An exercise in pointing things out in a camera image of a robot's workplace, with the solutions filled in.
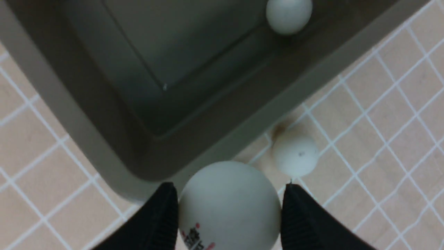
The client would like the olive green plastic bin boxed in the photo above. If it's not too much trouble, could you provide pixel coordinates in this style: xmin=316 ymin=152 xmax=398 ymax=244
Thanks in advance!
xmin=1 ymin=0 xmax=428 ymax=203

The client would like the white ball with red logo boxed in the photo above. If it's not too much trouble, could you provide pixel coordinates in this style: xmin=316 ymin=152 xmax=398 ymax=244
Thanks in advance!
xmin=179 ymin=161 xmax=282 ymax=250

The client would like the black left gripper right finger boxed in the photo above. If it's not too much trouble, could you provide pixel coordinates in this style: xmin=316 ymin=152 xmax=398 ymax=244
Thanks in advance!
xmin=280 ymin=184 xmax=374 ymax=250

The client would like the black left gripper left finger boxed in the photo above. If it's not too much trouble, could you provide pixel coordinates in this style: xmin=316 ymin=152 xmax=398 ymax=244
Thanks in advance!
xmin=94 ymin=182 xmax=179 ymax=250

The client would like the beige checkered tablecloth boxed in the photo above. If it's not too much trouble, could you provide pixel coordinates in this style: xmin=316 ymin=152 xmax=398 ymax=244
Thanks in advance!
xmin=1 ymin=0 xmax=443 ymax=250

